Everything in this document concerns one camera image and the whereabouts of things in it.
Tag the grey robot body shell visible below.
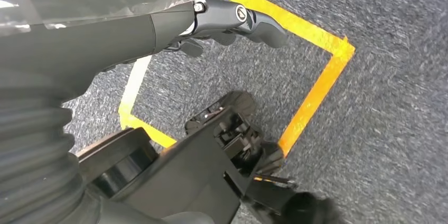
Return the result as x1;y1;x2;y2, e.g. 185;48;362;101
86;194;215;224

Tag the yellow floor tape square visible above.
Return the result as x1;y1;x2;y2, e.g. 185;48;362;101
118;0;356;183

